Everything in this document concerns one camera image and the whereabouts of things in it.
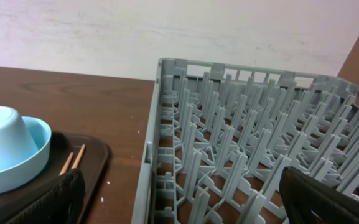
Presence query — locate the right wooden chopstick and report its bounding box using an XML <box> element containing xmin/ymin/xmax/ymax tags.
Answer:
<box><xmin>72</xmin><ymin>144</ymin><xmax>86</xmax><ymax>169</ymax></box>

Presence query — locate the dark brown serving tray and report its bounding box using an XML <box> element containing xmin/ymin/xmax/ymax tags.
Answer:
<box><xmin>0</xmin><ymin>131</ymin><xmax>110</xmax><ymax>223</ymax></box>

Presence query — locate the light blue bowl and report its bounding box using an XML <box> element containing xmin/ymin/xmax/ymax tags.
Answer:
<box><xmin>0</xmin><ymin>116</ymin><xmax>52</xmax><ymax>194</ymax></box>

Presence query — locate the light blue cup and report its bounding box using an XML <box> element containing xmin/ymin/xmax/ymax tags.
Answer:
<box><xmin>0</xmin><ymin>106</ymin><xmax>37</xmax><ymax>171</ymax></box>

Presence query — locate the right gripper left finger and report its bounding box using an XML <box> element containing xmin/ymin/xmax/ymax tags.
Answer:
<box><xmin>0</xmin><ymin>169</ymin><xmax>85</xmax><ymax>224</ymax></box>

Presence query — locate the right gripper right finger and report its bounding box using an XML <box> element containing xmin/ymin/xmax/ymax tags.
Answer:
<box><xmin>279</xmin><ymin>166</ymin><xmax>359</xmax><ymax>224</ymax></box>

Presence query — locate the grey dishwasher rack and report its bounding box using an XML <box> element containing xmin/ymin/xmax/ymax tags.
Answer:
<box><xmin>132</xmin><ymin>58</ymin><xmax>359</xmax><ymax>223</ymax></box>

